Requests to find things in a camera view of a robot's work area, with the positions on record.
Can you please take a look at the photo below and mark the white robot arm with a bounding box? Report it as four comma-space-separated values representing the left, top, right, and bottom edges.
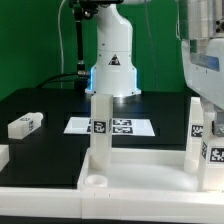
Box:
86, 0, 224, 112

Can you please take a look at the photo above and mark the white desk top tray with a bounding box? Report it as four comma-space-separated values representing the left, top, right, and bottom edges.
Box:
77, 148, 224, 204

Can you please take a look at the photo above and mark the white front wall fence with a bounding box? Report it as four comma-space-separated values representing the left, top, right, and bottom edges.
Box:
0, 187, 224, 224

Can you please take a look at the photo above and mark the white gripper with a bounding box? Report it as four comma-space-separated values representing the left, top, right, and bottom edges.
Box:
181, 39, 224, 136

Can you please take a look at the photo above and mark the white left wall block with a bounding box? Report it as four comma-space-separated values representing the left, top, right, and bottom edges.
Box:
0, 145, 9, 172

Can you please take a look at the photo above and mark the white marker sheet with tags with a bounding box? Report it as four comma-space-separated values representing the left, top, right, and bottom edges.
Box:
64, 117, 155, 136

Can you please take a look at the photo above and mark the black cable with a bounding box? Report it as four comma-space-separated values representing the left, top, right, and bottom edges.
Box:
35, 72, 91, 90

